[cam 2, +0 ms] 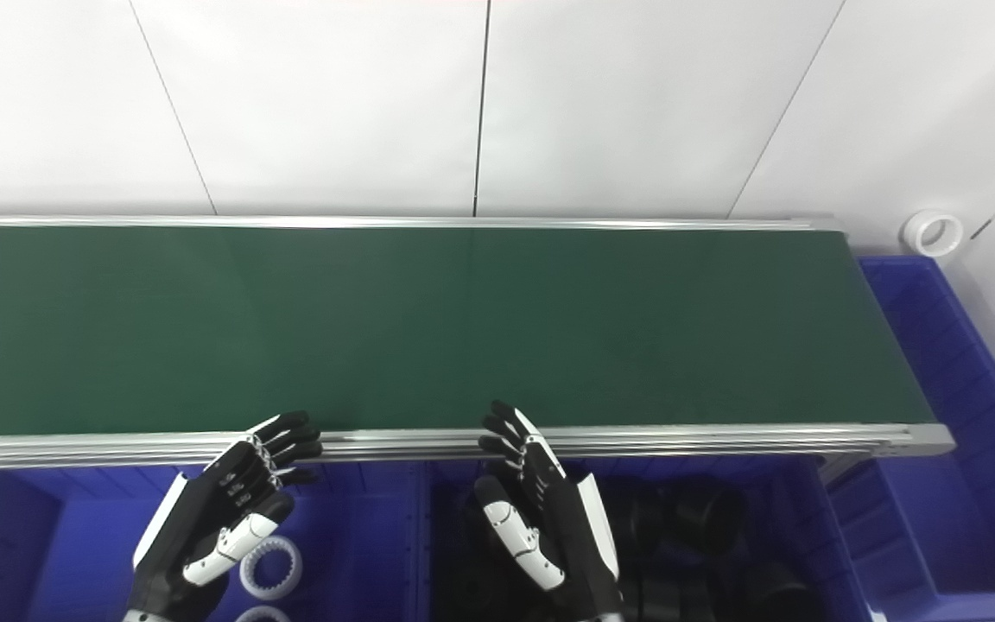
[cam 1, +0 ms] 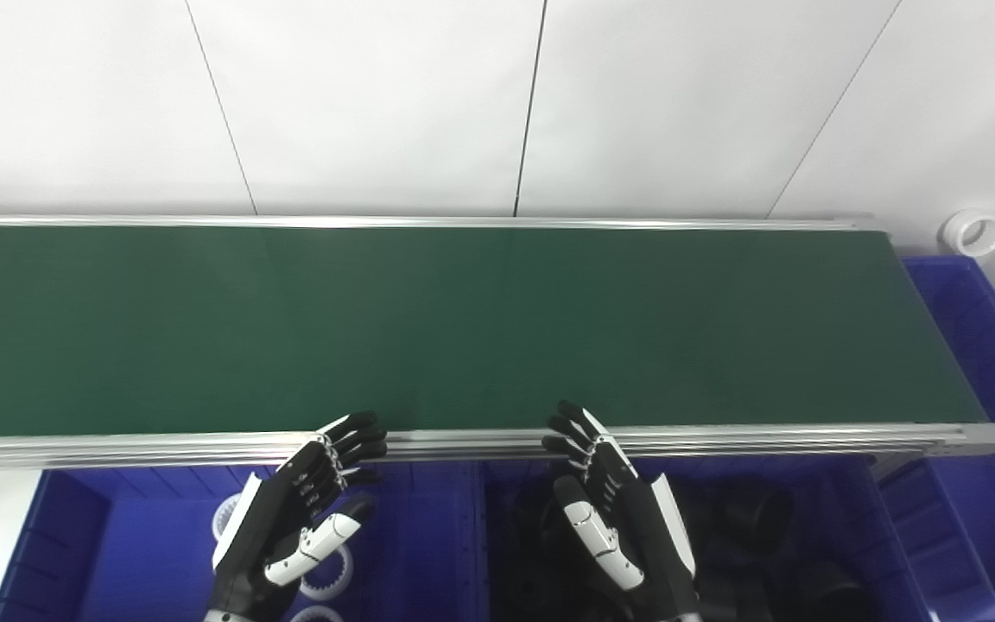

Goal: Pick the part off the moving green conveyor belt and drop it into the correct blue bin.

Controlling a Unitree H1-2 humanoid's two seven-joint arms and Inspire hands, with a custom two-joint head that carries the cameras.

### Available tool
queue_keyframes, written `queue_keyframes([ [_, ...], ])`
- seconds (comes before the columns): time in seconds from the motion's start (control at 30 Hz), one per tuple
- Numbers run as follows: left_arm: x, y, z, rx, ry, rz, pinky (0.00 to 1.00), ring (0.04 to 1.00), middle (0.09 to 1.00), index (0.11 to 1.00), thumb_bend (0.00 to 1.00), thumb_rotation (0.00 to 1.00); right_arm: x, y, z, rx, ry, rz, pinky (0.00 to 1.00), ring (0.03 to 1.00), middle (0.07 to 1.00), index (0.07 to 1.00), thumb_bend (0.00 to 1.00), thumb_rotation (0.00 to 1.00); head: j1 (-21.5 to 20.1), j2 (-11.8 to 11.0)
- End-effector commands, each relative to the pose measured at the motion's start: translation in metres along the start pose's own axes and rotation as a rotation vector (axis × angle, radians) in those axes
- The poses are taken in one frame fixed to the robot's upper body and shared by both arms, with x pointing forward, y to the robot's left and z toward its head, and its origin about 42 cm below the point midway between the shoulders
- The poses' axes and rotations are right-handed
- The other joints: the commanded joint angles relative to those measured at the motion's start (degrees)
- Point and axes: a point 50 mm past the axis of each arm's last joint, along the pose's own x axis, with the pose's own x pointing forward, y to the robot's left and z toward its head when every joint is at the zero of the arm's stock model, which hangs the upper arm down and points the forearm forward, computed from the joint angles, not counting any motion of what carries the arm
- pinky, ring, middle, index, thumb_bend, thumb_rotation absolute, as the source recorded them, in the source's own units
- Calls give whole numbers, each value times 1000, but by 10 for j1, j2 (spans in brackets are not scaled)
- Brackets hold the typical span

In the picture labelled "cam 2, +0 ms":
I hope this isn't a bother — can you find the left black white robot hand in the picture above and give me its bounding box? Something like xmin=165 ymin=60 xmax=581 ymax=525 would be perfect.
xmin=122 ymin=411 xmax=326 ymax=622

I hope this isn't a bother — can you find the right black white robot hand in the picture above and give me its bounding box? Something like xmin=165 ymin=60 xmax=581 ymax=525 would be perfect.
xmin=473 ymin=399 xmax=624 ymax=622

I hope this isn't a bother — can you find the blue bin with white rings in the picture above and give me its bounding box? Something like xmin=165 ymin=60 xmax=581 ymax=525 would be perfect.
xmin=0 ymin=462 xmax=431 ymax=622

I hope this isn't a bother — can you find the green conveyor belt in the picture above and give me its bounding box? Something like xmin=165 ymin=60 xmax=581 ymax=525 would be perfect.
xmin=0 ymin=214 xmax=956 ymax=473
xmin=0 ymin=226 xmax=937 ymax=438

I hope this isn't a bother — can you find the blue bin with black parts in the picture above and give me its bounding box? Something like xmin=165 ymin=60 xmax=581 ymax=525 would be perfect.
xmin=424 ymin=456 xmax=877 ymax=622

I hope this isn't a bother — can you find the aluminium conveyor leg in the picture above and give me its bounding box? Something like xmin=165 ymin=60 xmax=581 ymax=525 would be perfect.
xmin=817 ymin=454 xmax=880 ymax=486

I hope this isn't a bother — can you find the empty blue bin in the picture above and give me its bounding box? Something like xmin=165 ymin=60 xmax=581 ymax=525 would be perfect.
xmin=826 ymin=255 xmax=995 ymax=622

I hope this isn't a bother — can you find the white plain ring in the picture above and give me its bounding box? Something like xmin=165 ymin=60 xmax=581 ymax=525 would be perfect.
xmin=900 ymin=210 xmax=966 ymax=258

